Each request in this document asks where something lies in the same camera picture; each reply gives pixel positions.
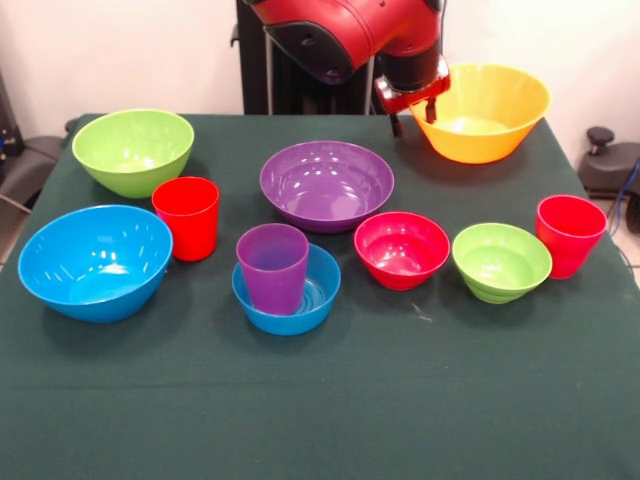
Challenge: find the purple cup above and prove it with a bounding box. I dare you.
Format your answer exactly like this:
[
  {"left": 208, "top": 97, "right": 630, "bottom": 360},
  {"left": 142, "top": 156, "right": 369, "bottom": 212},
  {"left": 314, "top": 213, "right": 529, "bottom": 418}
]
[{"left": 235, "top": 222, "right": 311, "bottom": 316}]

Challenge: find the grey stand base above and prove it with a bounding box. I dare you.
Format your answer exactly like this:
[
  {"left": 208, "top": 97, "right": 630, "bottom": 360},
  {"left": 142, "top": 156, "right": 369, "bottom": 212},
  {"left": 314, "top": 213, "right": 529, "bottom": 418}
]
[
  {"left": 579, "top": 142, "right": 640, "bottom": 201},
  {"left": 0, "top": 134, "right": 66, "bottom": 211}
]

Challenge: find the small green bowl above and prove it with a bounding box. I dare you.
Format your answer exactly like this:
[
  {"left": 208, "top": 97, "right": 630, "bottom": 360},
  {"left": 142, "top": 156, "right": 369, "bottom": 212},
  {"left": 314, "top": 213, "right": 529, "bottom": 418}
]
[{"left": 451, "top": 222, "right": 554, "bottom": 305}]

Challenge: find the blue cable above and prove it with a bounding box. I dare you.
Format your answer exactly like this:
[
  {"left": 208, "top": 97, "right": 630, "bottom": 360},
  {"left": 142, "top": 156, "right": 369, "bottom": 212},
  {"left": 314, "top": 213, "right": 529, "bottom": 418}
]
[{"left": 612, "top": 158, "right": 640, "bottom": 231}]

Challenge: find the purple bowl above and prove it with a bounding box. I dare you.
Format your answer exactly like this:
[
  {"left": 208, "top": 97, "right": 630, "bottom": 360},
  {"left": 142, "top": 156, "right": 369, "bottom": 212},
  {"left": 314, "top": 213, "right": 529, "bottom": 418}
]
[{"left": 259, "top": 140, "right": 396, "bottom": 235}]

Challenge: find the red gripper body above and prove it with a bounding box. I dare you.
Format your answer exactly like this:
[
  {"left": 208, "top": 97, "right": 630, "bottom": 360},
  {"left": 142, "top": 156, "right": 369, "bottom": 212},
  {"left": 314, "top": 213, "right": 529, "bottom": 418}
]
[{"left": 374, "top": 56, "right": 452, "bottom": 117}]

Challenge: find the black knob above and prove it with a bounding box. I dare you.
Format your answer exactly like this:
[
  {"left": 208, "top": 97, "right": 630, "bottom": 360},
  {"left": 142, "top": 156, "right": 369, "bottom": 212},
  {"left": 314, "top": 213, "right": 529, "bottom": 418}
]
[{"left": 586, "top": 126, "right": 616, "bottom": 157}]

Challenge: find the large green bowl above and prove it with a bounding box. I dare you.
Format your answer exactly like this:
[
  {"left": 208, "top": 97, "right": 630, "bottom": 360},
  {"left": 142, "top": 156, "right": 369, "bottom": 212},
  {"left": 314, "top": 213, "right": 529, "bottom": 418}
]
[{"left": 71, "top": 108, "right": 196, "bottom": 200}]

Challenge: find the small blue bowl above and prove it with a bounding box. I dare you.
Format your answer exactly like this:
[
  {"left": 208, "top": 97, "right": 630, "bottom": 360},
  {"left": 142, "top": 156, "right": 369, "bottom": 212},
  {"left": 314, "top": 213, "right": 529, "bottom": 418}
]
[{"left": 231, "top": 243, "right": 343, "bottom": 337}]

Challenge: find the large blue bowl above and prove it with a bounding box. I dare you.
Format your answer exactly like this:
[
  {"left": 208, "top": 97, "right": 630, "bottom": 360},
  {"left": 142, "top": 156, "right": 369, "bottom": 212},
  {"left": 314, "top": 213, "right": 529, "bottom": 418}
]
[{"left": 17, "top": 204, "right": 174, "bottom": 324}]

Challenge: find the dark green tablecloth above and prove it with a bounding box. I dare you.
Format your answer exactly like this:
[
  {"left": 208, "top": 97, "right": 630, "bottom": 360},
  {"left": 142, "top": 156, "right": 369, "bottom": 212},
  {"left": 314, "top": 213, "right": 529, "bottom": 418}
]
[{"left": 0, "top": 113, "right": 640, "bottom": 480}]

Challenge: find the black equipment box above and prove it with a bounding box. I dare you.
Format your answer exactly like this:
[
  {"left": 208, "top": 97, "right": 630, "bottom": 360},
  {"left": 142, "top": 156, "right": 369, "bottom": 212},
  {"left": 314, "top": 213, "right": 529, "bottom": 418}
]
[{"left": 0, "top": 69, "right": 25, "bottom": 162}]

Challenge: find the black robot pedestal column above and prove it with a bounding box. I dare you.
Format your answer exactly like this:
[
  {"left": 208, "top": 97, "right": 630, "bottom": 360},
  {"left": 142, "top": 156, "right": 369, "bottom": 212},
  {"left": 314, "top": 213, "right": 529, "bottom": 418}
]
[{"left": 230, "top": 0, "right": 404, "bottom": 116}]

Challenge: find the small pink bowl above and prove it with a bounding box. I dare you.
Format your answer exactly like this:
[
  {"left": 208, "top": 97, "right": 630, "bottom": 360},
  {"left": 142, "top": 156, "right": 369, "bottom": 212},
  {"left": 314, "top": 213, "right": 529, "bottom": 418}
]
[{"left": 353, "top": 211, "right": 452, "bottom": 291}]

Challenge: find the large yellow bowl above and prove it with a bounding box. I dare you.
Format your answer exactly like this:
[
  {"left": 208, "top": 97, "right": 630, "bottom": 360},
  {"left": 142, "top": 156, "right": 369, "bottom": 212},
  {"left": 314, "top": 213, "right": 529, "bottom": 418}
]
[{"left": 409, "top": 63, "right": 552, "bottom": 165}]

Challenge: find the red cup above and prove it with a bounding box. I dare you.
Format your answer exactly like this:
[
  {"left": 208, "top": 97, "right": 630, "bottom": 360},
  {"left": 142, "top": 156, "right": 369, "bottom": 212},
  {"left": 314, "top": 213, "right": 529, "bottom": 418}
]
[
  {"left": 535, "top": 194, "right": 609, "bottom": 281},
  {"left": 151, "top": 176, "right": 221, "bottom": 262}
]

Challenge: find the black wall cable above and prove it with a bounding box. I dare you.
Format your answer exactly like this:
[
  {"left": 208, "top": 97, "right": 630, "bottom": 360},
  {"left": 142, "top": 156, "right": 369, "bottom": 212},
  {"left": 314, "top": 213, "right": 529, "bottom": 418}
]
[{"left": 439, "top": 0, "right": 450, "bottom": 66}]

